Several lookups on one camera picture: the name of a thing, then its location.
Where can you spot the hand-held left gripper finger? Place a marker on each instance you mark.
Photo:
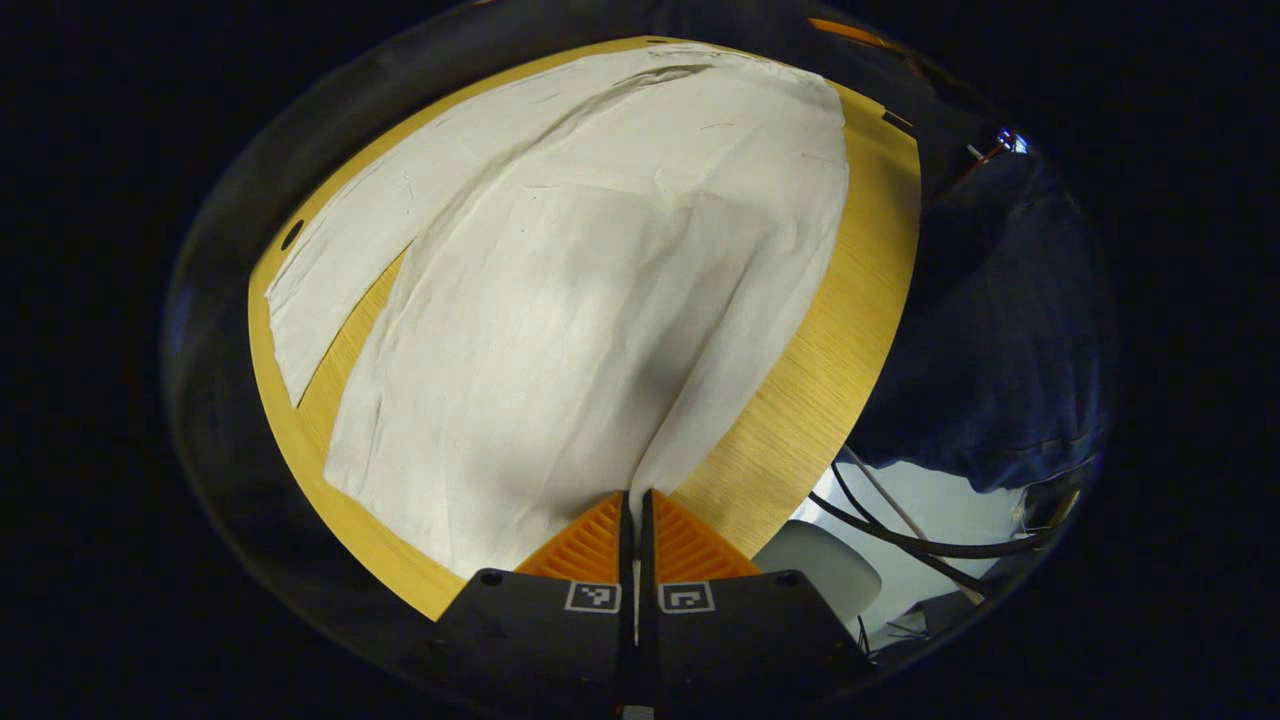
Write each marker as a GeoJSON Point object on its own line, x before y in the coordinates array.
{"type": "Point", "coordinates": [647, 560]}
{"type": "Point", "coordinates": [627, 560]}

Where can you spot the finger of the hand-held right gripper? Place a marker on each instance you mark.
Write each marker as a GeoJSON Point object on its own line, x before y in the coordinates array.
{"type": "Point", "coordinates": [850, 33]}

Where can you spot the white jeans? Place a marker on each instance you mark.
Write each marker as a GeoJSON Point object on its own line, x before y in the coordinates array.
{"type": "Point", "coordinates": [560, 300]}

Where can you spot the light grey chair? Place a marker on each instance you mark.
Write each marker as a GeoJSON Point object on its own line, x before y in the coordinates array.
{"type": "Point", "coordinates": [825, 575]}

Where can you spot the person's dark blue clothing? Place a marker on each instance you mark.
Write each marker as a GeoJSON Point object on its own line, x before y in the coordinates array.
{"type": "Point", "coordinates": [1000, 330]}

